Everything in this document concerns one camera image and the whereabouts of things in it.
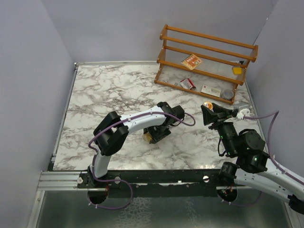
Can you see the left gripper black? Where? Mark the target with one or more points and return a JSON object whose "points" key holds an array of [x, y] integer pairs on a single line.
{"points": [[156, 137]]}

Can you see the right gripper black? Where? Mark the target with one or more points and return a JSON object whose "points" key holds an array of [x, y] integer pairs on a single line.
{"points": [[209, 115]]}

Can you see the clear pill bottle gold lid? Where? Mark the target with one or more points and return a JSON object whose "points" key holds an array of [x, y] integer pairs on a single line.
{"points": [[147, 136]]}

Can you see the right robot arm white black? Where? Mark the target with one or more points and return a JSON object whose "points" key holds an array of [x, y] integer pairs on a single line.
{"points": [[253, 167]]}

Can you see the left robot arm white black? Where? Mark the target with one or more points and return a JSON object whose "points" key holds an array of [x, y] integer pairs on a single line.
{"points": [[111, 133]]}

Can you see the white red medicine box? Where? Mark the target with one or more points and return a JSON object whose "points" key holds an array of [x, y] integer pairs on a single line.
{"points": [[211, 90]]}

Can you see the clear round jar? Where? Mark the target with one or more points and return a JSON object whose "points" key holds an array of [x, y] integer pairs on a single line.
{"points": [[227, 94]]}

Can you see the red white torn packet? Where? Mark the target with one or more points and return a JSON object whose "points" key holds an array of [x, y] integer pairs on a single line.
{"points": [[187, 84]]}

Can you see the wooden three-tier shelf rack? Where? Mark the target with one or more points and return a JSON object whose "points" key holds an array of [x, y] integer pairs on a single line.
{"points": [[219, 55]]}

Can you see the yellow small container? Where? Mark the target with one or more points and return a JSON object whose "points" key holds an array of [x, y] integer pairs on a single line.
{"points": [[236, 70]]}

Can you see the orange spiral notebook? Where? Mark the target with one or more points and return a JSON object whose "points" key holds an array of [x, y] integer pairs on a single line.
{"points": [[191, 62]]}

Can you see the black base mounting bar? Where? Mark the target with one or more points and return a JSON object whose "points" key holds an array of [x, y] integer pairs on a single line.
{"points": [[155, 183]]}

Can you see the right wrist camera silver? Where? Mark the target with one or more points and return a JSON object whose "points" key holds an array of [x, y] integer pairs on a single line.
{"points": [[242, 111]]}

